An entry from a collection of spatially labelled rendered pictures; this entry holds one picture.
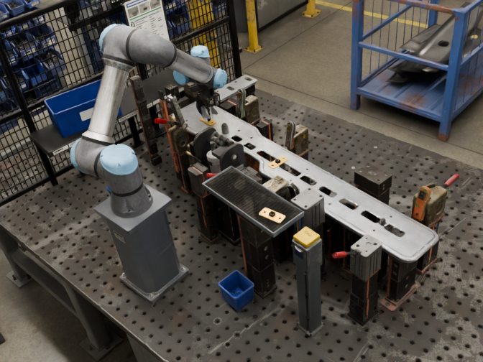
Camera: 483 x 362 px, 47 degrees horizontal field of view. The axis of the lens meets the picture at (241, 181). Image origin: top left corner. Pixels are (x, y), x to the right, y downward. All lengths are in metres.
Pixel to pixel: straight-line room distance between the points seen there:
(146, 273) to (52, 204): 0.86
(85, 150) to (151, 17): 1.10
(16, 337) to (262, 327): 1.63
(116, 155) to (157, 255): 0.44
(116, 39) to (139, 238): 0.70
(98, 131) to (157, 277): 0.61
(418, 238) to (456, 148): 2.18
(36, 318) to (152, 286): 1.25
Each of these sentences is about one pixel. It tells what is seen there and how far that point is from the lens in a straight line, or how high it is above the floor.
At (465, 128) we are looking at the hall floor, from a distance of 4.33.
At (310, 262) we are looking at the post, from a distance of 1.78.
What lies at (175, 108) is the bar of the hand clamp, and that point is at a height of 1.16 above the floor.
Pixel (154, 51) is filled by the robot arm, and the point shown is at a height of 1.58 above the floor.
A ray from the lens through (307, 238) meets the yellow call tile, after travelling 1.74.
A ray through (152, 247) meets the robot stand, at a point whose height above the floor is 0.95.
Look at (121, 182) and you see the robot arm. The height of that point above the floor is 1.25.
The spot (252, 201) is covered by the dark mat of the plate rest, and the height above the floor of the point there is 1.16.
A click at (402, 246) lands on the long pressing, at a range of 1.95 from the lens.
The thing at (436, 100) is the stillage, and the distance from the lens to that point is 4.29.
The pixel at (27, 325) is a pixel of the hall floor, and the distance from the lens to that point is 3.35.
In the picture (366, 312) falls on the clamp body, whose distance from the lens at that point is 2.07.
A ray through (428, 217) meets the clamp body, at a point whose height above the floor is 0.99.
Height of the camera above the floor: 2.40
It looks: 39 degrees down
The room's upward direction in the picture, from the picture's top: 8 degrees counter-clockwise
